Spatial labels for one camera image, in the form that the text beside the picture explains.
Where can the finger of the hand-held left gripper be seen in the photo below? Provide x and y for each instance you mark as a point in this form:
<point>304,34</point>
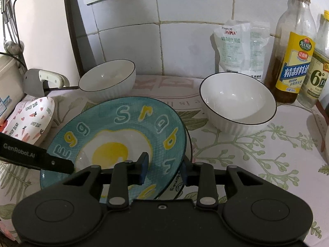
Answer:
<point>57,163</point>

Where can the white board with dark rim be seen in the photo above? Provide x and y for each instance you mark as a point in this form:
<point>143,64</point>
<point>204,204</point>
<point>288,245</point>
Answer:
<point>43,25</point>

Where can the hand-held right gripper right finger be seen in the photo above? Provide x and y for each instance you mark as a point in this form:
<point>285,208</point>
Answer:
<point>184,173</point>

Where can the white kitchen appliance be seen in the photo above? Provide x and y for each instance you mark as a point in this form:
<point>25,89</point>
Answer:
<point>9,85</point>

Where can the yellow label cooking wine bottle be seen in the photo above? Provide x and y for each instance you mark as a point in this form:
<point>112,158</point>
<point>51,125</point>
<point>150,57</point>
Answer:
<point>294,61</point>

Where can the floral tablecloth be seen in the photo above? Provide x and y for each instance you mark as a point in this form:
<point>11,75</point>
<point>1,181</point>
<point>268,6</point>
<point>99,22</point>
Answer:
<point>244,164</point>

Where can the white plate with black rim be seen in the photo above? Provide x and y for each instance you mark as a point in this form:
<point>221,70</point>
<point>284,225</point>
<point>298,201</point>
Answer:
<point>189,144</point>

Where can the white carrot print plate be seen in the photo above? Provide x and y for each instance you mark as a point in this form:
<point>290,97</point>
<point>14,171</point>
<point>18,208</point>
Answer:
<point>30,119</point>

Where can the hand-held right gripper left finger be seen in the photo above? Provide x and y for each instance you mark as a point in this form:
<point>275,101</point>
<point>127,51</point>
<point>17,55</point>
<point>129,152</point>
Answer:
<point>144,168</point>

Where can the white bowl with black rim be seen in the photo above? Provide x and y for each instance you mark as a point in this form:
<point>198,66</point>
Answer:
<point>108,79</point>
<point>236,105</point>

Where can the clear white vinegar bottle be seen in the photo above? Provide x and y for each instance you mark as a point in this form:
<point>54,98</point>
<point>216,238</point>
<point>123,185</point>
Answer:
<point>317,74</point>

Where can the hanging metal ladle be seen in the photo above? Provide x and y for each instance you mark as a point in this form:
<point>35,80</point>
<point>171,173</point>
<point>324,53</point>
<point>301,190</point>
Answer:
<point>10,30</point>

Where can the blue egg print plate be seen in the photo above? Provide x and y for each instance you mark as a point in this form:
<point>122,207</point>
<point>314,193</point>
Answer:
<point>108,133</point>

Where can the white salt bag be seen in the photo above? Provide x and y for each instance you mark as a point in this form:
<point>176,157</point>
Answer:
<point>237,51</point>

